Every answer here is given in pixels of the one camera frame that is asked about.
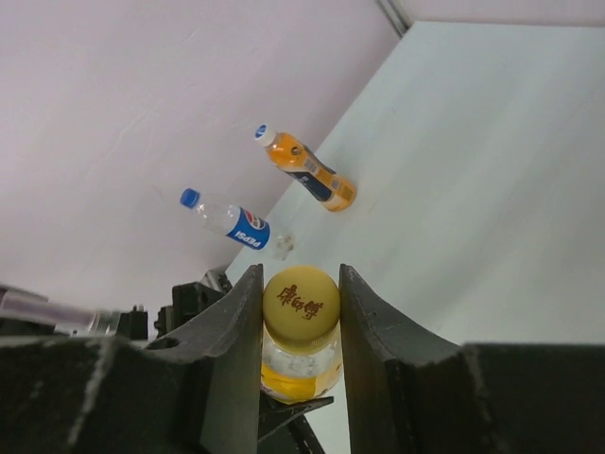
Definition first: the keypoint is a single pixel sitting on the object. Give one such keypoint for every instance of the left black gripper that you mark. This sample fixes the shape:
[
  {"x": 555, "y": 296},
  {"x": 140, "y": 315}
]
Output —
[{"x": 188, "y": 300}]

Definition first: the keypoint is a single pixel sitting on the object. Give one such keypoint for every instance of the orange drink bottle white cap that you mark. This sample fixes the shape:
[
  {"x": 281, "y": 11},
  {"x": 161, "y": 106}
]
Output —
[{"x": 332, "y": 190}]

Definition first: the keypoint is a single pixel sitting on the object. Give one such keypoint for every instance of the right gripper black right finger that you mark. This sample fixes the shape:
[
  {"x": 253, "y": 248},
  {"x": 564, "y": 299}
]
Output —
[{"x": 410, "y": 391}]

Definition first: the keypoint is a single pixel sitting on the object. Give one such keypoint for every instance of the left aluminium frame post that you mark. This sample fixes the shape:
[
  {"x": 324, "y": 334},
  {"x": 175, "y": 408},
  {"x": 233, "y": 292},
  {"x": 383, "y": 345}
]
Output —
[{"x": 396, "y": 15}]

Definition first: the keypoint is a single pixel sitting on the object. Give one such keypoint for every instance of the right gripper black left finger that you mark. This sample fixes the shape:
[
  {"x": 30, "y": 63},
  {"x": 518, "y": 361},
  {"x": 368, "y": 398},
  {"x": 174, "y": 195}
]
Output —
[{"x": 195, "y": 390}]

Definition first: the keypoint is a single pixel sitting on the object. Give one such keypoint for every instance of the yellow honey pomelo bottle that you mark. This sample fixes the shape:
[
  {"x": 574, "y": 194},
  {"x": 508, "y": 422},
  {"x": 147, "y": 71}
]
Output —
[{"x": 301, "y": 348}]

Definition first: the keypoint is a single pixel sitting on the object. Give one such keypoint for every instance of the clear pepsi bottle blue cap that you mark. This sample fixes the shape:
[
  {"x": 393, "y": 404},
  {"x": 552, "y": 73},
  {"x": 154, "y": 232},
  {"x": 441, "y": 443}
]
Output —
[{"x": 238, "y": 224}]

